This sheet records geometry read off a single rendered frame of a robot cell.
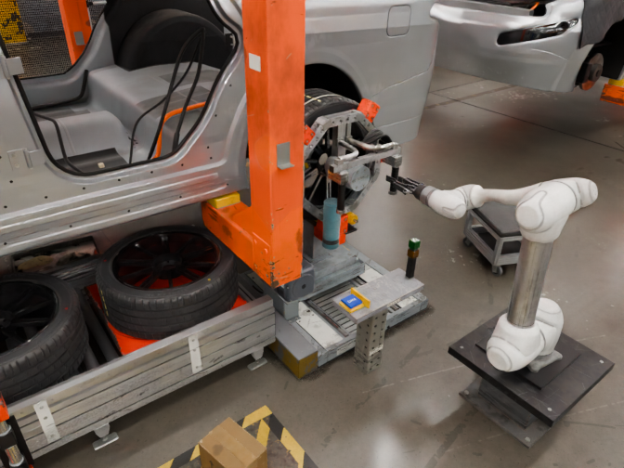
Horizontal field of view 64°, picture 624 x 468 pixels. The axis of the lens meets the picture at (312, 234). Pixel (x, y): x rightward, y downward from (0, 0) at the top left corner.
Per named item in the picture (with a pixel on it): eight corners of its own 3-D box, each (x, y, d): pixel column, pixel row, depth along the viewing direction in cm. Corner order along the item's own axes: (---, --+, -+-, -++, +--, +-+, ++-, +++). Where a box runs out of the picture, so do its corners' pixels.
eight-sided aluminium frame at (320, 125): (369, 198, 283) (377, 103, 254) (376, 202, 278) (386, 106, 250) (290, 226, 254) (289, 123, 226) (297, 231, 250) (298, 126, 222)
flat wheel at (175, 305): (179, 246, 292) (175, 211, 280) (265, 289, 259) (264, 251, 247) (75, 304, 246) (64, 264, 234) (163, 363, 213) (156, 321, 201)
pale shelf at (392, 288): (398, 272, 249) (398, 267, 247) (423, 289, 237) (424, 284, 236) (331, 304, 226) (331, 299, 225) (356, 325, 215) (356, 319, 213)
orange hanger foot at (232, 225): (230, 216, 273) (226, 157, 255) (283, 260, 238) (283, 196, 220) (202, 225, 264) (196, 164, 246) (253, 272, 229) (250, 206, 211)
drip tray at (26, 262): (94, 239, 347) (92, 234, 345) (107, 269, 317) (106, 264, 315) (11, 259, 324) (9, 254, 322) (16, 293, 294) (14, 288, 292)
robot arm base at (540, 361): (569, 355, 217) (572, 345, 214) (534, 373, 207) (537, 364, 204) (535, 330, 230) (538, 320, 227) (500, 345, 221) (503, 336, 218)
